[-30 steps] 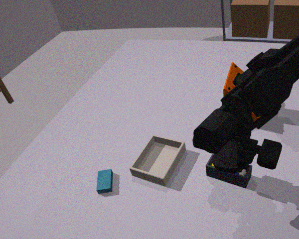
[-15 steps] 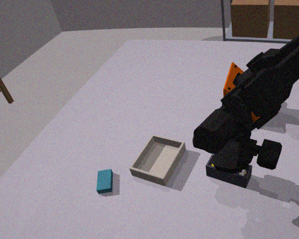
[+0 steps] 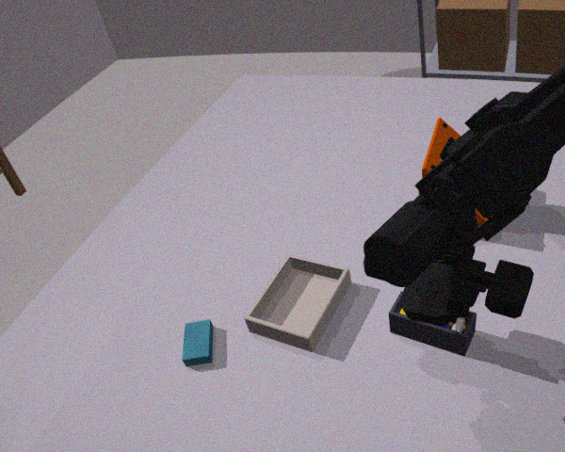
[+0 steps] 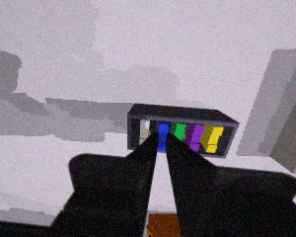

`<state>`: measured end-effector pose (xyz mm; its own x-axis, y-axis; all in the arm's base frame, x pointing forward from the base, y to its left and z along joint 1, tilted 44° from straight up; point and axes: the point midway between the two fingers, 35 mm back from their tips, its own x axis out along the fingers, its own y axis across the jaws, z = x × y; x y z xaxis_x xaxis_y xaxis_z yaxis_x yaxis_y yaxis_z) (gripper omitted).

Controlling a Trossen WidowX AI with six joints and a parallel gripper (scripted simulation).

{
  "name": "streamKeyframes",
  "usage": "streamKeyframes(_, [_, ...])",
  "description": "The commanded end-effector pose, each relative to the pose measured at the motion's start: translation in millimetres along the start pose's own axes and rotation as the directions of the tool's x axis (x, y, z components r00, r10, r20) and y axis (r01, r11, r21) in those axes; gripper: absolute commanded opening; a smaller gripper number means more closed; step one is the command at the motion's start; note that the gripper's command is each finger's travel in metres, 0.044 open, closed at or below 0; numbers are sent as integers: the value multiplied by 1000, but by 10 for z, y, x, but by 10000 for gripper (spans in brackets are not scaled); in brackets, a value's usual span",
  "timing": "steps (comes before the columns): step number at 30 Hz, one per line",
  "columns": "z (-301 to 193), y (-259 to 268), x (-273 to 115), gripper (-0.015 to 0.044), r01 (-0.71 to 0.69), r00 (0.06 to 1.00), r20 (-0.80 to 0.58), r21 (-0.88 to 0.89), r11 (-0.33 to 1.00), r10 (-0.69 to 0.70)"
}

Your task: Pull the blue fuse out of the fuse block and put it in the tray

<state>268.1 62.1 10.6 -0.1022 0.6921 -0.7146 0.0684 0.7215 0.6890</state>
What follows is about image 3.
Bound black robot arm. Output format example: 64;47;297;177
363;66;565;327

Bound teal rectangular block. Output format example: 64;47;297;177
182;319;214;366

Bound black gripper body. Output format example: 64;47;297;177
363;241;534;319

